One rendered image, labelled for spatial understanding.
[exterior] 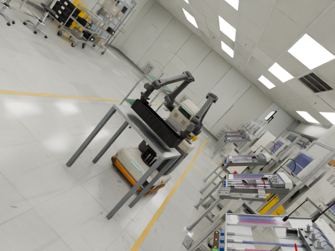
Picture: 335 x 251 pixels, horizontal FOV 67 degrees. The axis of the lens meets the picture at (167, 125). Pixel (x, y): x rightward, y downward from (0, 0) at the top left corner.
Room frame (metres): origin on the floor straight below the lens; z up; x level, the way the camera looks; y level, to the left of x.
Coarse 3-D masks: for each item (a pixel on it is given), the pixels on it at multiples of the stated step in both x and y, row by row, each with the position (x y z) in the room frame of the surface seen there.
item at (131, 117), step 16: (112, 112) 2.24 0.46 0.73; (128, 112) 2.35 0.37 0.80; (96, 128) 2.24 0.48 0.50; (144, 128) 2.29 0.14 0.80; (160, 144) 2.24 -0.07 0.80; (96, 160) 2.63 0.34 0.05; (160, 160) 2.04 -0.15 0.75; (144, 176) 2.05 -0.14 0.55; (160, 176) 2.43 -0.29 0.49; (128, 192) 2.05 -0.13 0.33; (144, 192) 2.43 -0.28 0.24
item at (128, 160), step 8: (120, 152) 2.86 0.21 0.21; (128, 152) 2.87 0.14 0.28; (136, 152) 3.04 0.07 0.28; (112, 160) 2.87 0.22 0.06; (120, 160) 2.84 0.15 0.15; (128, 160) 2.82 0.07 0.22; (136, 160) 2.84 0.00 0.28; (144, 160) 3.04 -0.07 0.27; (120, 168) 2.81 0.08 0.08; (128, 168) 2.80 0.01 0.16; (136, 168) 2.78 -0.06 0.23; (144, 168) 2.82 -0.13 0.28; (128, 176) 2.77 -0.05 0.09; (136, 176) 2.76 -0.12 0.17; (152, 176) 2.80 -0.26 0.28; (168, 176) 3.19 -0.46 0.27; (144, 184) 2.72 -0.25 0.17; (160, 184) 2.99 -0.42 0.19
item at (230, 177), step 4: (228, 176) 3.53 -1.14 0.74; (232, 176) 3.53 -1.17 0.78; (236, 176) 3.52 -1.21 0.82; (240, 176) 3.52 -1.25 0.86; (244, 176) 3.51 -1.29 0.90; (248, 176) 3.50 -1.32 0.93; (252, 176) 3.50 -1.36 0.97; (256, 176) 3.49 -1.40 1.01; (260, 176) 3.49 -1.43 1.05; (264, 176) 3.48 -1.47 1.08
